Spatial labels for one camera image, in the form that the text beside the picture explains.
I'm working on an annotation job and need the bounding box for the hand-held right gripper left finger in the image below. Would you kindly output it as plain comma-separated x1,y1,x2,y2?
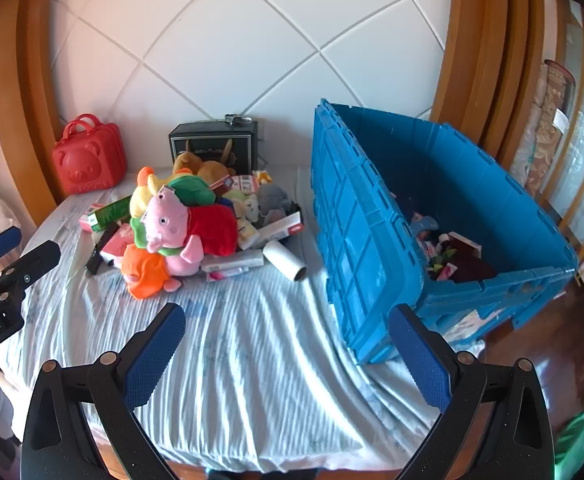
20,302,207,480

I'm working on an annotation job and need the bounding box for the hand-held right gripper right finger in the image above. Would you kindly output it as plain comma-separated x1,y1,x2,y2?
387,304,558,480

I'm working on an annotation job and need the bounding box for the pink pig plush orange dress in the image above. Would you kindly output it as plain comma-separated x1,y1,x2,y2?
122,244,203,300

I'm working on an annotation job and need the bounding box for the pink tissue pack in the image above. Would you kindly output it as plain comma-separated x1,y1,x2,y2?
99,222,137,262

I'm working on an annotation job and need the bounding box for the yellow and green plush toy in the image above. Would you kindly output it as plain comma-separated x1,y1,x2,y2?
129,166,217,221

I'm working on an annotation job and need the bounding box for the pink pig plush red dress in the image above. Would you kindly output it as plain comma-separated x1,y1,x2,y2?
139,187,240,263

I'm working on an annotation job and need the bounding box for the white paper roll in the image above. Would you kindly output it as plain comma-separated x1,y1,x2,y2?
263,240,309,282

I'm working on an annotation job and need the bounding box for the blue plastic crate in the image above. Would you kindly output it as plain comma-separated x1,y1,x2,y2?
311,99,579,366

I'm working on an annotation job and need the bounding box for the long white box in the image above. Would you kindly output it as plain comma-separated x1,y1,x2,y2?
237,211,305,251

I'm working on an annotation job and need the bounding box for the black long object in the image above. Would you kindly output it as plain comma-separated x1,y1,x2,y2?
84,227,121,277

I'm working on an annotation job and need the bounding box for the green carton box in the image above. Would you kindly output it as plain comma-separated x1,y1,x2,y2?
86,198,132,232

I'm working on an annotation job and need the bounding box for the small pink and white box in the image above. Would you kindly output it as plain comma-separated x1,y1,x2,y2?
204,266,251,284

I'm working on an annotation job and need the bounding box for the red bear-face case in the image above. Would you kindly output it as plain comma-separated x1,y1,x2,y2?
53,113,121,197

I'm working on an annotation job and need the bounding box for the white tube box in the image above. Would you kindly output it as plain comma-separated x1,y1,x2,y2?
201,250,264,272

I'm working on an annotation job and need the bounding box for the small white bear plush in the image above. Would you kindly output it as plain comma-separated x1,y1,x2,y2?
232,195,261,222

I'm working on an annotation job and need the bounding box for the brown plush toy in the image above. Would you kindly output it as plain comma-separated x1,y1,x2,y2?
172,140,237,186

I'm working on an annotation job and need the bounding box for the grey plush toy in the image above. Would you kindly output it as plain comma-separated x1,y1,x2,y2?
257,183,293,217

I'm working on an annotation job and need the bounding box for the black box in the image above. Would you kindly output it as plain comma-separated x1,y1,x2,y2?
168,119,259,176

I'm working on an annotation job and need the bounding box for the rolled patterned carpet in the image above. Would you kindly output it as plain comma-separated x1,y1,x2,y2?
514,59,579,191

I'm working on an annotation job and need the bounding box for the wooden door frame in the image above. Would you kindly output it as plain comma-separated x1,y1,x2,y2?
429,0,548,173

